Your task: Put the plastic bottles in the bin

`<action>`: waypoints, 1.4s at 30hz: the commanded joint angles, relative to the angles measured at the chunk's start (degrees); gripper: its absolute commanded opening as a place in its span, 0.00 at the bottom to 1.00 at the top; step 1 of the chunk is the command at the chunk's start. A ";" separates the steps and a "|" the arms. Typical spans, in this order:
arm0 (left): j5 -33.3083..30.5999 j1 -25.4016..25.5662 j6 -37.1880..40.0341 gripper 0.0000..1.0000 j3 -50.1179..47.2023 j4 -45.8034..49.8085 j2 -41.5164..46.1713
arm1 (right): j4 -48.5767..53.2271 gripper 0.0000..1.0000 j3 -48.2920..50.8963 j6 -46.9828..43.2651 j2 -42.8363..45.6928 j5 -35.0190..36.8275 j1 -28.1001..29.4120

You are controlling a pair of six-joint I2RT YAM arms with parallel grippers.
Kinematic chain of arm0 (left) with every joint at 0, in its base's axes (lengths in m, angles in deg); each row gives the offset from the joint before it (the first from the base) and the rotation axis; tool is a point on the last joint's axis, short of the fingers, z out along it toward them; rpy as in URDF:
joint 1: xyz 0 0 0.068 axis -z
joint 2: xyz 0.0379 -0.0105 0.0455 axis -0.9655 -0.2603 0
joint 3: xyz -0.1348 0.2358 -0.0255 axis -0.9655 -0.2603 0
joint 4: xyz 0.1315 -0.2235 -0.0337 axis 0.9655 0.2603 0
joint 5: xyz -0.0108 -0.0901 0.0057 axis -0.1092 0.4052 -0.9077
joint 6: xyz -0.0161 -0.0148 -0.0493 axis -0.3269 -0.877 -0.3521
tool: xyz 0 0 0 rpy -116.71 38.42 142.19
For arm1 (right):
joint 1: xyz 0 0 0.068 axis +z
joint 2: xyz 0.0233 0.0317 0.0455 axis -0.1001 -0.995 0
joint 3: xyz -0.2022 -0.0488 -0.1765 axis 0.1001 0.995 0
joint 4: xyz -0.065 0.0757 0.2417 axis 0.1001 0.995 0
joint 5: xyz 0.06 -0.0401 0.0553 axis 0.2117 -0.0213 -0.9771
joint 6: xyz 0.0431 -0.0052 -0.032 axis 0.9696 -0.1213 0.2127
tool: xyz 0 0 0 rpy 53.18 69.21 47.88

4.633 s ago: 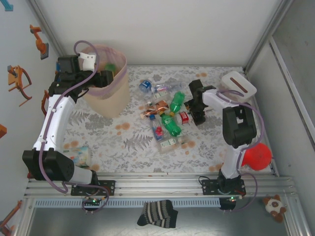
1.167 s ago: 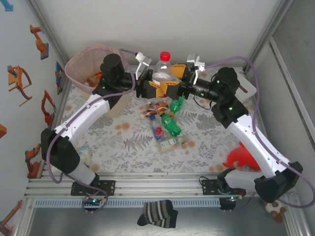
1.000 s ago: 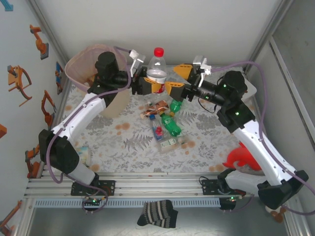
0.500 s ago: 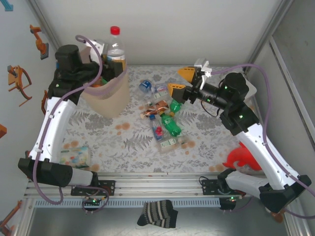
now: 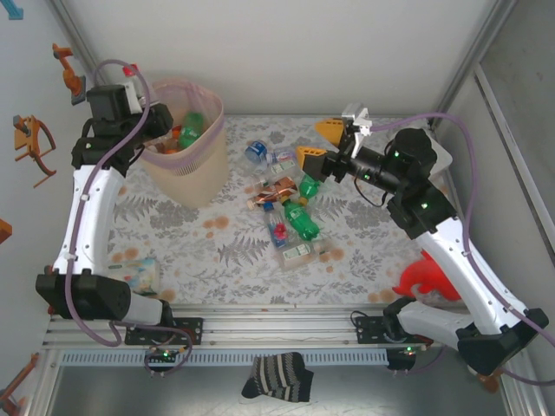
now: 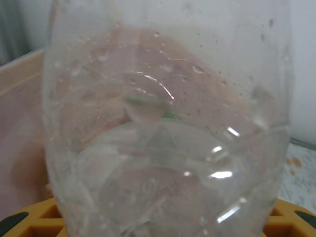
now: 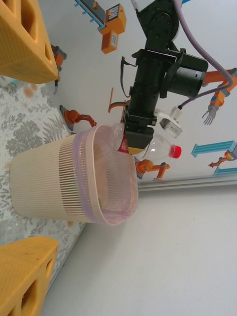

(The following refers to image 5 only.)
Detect red plastic dolphin toy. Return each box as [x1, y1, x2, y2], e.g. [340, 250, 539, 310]
[392, 250, 463, 302]

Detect clear bottle pink label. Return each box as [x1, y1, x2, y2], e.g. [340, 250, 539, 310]
[264, 146, 304, 165]

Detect colourful tissue pack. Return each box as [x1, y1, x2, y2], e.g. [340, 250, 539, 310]
[110, 257, 160, 298]

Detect perforated grey cable duct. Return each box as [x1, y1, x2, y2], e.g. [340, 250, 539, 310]
[58, 349, 390, 367]

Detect blue wall sticker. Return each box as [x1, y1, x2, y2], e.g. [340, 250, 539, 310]
[0, 0, 25, 22]

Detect blue label bottle white neck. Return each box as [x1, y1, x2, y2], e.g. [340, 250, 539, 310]
[244, 137, 272, 165]

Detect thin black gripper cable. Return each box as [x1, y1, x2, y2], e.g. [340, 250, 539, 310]
[354, 175, 391, 208]

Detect translucent purple bin liner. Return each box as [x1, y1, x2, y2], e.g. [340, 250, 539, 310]
[139, 76, 225, 172]

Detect clear bottle red flower label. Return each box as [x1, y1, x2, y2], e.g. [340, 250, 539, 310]
[262, 202, 291, 249]

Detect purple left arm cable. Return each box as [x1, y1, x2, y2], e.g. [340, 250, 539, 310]
[67, 60, 194, 378]

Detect green plastic bottle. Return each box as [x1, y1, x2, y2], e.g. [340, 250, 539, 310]
[177, 111, 207, 151]
[297, 172, 324, 205]

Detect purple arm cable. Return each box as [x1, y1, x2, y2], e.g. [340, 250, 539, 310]
[370, 113, 555, 386]
[67, 60, 194, 378]

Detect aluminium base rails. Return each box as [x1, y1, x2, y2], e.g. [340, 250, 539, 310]
[42, 302, 521, 348]

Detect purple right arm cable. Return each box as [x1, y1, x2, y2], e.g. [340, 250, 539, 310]
[370, 113, 555, 386]

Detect control board green light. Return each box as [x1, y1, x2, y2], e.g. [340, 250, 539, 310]
[385, 345, 418, 372]
[144, 345, 181, 363]

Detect black striped sock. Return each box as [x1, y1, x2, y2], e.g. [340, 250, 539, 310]
[241, 352, 315, 403]

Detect brown white plush toy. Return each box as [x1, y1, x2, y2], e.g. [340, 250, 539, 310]
[476, 371, 504, 394]

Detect white box with brown slot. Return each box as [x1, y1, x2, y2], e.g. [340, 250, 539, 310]
[427, 128, 453, 192]

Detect green white label bottle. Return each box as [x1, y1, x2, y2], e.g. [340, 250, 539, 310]
[255, 159, 301, 178]
[279, 241, 334, 273]

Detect beige slatted waste bin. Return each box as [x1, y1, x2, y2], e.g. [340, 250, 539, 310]
[139, 76, 226, 210]

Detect aluminium frame post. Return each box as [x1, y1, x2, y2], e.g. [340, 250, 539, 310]
[45, 0, 114, 88]
[428, 0, 521, 131]

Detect crumpled clear plastic bottle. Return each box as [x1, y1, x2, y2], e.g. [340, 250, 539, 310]
[249, 172, 278, 192]

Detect floral tablecloth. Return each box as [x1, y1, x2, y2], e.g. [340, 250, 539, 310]
[84, 114, 472, 307]

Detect green bottle with label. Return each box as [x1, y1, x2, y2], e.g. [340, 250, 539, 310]
[280, 197, 323, 242]

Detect orange claw frame sticker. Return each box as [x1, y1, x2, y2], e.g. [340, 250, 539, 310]
[11, 114, 58, 189]

